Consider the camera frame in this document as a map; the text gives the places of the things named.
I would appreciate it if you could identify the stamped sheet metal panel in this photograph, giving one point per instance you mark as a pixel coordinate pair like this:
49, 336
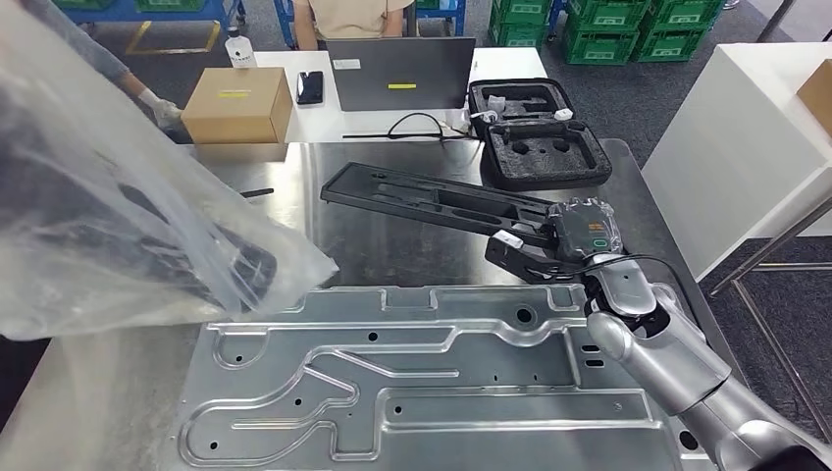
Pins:
455, 364

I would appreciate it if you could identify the white desk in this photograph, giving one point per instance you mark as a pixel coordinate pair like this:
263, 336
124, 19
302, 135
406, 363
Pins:
507, 65

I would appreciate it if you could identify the black smartphone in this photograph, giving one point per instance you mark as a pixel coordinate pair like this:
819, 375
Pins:
310, 88

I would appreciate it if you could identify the clear plastic bag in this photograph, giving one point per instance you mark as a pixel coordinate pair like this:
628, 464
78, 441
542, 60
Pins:
97, 227

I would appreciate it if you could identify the brown cardboard box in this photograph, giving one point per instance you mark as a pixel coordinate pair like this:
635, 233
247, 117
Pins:
234, 110
819, 97

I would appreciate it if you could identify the stainless steel workbench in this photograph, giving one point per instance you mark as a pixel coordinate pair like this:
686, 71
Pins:
403, 260

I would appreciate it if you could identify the long black plastic part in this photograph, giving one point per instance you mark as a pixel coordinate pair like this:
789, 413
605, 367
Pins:
390, 195

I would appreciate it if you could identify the seated person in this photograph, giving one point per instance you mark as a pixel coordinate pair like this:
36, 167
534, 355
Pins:
351, 16

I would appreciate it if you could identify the white side table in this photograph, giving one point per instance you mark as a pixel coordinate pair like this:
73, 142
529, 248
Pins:
728, 130

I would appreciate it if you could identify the clear plastic bottle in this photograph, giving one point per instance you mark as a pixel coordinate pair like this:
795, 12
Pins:
240, 52

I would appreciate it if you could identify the grey laptop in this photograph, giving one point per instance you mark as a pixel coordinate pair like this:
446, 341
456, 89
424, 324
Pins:
403, 71

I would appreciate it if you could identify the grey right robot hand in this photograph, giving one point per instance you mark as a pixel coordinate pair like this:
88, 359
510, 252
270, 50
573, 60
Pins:
585, 231

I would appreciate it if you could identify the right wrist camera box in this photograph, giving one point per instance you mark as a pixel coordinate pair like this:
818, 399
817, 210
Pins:
513, 257

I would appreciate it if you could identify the black bagged plastic part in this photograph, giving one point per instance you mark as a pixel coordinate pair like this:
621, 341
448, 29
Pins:
247, 266

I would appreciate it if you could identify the black foam lined case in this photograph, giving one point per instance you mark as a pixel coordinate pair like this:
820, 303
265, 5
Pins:
539, 162

